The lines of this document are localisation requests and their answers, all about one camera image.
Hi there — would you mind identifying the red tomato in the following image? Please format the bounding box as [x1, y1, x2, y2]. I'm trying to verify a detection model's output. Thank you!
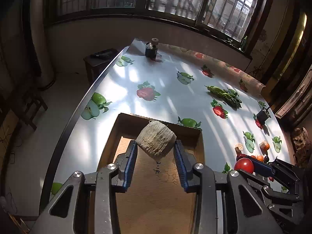
[234, 157, 254, 174]

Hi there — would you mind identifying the small orange by root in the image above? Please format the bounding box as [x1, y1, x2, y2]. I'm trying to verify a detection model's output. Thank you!
[259, 141, 270, 152]

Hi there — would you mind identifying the brown cardboard tray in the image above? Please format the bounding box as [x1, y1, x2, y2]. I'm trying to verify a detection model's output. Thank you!
[90, 113, 196, 233]

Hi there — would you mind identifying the fruit print tablecloth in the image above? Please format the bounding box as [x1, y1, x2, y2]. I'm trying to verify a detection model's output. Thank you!
[50, 38, 292, 201]

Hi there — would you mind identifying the green leafy vegetable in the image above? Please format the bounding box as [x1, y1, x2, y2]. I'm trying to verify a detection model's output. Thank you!
[206, 86, 242, 109]

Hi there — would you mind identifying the dark wooden stool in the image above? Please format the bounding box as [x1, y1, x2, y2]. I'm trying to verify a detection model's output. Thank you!
[83, 48, 118, 85]

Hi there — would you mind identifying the dark glass jar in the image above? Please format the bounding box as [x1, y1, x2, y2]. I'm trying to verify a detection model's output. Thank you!
[145, 38, 159, 60]

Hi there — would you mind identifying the green bottle on sill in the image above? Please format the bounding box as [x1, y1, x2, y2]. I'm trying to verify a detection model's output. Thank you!
[241, 36, 247, 50]

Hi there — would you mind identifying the barred window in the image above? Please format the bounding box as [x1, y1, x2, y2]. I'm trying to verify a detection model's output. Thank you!
[44, 0, 273, 53]

